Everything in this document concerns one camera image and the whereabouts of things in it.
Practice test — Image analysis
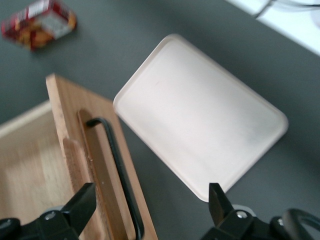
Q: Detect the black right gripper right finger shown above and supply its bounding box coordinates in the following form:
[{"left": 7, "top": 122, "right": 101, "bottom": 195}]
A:
[{"left": 202, "top": 182, "right": 259, "bottom": 240}]

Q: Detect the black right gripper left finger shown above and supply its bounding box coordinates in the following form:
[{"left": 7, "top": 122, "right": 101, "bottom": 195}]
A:
[{"left": 37, "top": 182, "right": 97, "bottom": 240}]

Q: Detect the black metal drawer handle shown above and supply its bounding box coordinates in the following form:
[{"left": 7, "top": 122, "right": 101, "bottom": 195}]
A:
[{"left": 86, "top": 117, "right": 146, "bottom": 240}]

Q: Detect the wooden drawer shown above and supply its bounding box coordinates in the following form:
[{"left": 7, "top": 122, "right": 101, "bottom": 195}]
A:
[{"left": 0, "top": 73, "right": 159, "bottom": 240}]

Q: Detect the cream rectangular tray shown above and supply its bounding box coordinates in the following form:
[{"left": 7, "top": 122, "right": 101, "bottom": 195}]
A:
[{"left": 112, "top": 33, "right": 290, "bottom": 204}]

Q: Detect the red cookie box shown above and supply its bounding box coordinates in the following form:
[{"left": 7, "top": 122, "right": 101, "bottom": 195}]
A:
[{"left": 0, "top": 0, "right": 79, "bottom": 52}]

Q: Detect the grey cable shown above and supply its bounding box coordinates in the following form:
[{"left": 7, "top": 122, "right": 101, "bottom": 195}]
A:
[{"left": 252, "top": 0, "right": 278, "bottom": 18}]

